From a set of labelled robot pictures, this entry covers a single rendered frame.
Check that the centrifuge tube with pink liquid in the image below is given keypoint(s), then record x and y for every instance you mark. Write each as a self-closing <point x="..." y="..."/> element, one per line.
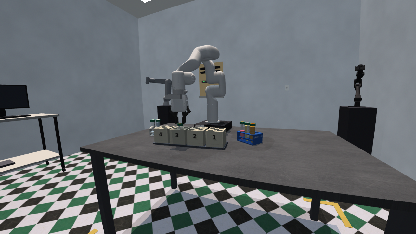
<point x="242" y="128"/>

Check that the blue tube rack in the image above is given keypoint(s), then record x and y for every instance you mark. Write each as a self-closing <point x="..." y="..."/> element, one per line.
<point x="257" y="138"/>

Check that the clear tube with dark green cap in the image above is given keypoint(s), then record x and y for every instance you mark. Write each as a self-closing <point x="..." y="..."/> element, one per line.
<point x="152" y="124"/>

